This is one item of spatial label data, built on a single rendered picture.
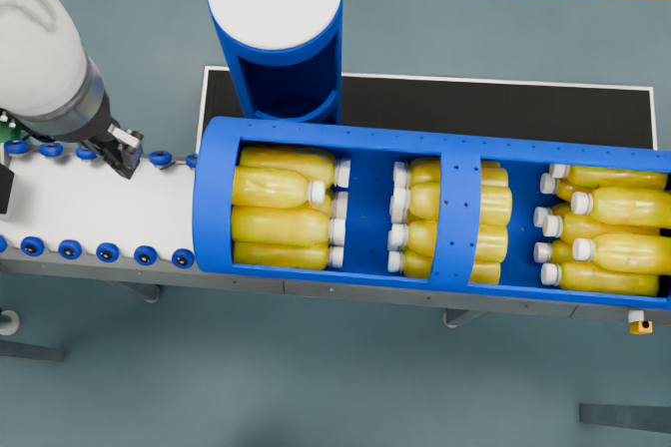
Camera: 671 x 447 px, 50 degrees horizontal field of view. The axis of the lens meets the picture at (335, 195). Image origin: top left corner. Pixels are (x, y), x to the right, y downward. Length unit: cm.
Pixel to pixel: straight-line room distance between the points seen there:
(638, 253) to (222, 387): 146
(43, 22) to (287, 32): 94
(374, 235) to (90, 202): 59
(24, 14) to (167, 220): 97
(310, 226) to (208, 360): 121
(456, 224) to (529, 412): 133
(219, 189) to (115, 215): 40
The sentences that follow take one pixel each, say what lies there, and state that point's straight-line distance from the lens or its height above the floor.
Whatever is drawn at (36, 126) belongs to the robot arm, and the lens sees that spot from 72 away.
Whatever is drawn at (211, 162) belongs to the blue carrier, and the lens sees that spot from 120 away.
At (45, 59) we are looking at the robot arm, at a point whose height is 184.
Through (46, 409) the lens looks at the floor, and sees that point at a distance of 253.
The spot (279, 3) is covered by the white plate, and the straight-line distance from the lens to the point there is 154.
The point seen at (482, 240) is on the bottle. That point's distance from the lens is 127.
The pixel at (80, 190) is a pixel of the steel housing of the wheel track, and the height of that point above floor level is 93.
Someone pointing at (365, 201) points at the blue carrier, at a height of 96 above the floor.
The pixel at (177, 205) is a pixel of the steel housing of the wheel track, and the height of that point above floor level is 93.
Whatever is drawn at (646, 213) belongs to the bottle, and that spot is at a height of 115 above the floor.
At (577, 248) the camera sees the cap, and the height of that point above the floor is 112.
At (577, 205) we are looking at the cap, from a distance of 133.
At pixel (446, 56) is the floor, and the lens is 266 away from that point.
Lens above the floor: 236
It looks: 75 degrees down
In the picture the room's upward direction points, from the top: straight up
